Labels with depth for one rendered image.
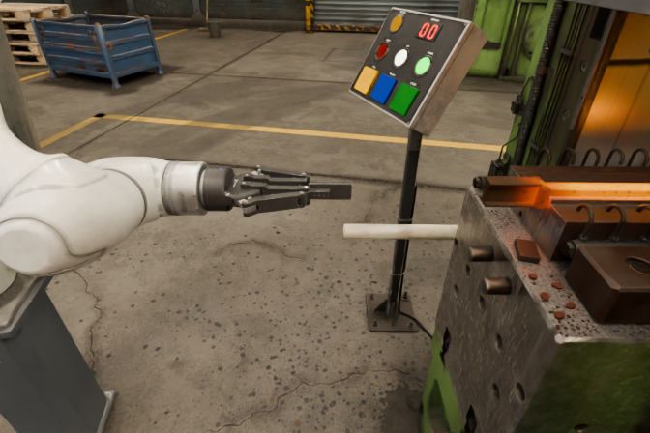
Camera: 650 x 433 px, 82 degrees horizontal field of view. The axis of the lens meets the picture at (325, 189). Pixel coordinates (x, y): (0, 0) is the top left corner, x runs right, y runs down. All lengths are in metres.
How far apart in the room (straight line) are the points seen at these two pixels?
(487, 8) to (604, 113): 4.56
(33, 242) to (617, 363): 0.72
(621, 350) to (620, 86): 0.49
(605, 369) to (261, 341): 1.25
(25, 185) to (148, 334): 1.33
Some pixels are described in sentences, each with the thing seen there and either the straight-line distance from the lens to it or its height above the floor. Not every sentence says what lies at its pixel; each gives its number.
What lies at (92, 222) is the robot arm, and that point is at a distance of 0.51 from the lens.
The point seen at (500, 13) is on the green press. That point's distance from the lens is 5.44.
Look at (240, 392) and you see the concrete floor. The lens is 1.55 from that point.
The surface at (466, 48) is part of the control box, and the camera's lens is 1.02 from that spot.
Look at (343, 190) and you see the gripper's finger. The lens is 0.61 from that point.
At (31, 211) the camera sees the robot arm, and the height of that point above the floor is 1.10.
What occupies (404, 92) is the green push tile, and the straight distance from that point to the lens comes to 1.03.
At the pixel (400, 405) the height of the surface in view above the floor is 0.00.
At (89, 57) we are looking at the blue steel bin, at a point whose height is 0.32.
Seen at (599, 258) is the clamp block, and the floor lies 0.98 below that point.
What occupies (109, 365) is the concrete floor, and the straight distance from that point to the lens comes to 1.77.
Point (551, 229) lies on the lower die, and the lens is 0.69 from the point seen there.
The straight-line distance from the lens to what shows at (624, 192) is 0.76.
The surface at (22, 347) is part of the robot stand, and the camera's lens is 1.24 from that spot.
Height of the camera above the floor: 1.32
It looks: 32 degrees down
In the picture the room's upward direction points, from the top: straight up
